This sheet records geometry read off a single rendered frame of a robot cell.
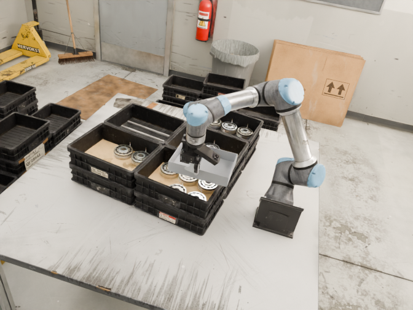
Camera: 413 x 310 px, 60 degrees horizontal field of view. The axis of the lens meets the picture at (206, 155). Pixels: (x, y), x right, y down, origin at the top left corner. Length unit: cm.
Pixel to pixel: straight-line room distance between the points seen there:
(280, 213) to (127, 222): 75
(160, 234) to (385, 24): 358
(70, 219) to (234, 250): 80
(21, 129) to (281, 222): 201
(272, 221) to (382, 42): 320
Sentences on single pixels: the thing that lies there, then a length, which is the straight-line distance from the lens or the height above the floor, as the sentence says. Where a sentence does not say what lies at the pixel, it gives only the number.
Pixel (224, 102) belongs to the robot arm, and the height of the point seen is 142.
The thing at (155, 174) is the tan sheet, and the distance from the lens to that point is 189.
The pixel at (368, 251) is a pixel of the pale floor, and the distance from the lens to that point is 311.
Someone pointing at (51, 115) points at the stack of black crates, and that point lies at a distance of 333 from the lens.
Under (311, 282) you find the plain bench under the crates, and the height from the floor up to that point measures 70.
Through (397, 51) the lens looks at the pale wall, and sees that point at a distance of 471.
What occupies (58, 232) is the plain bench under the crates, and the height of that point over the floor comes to 70.
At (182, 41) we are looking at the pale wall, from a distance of 485.
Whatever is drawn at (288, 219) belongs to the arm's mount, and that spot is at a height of 82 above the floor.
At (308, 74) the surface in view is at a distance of 450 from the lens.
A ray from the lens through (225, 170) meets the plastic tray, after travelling 163.
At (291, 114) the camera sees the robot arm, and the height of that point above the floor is 131.
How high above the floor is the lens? 203
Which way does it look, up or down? 35 degrees down
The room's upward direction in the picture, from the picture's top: 9 degrees clockwise
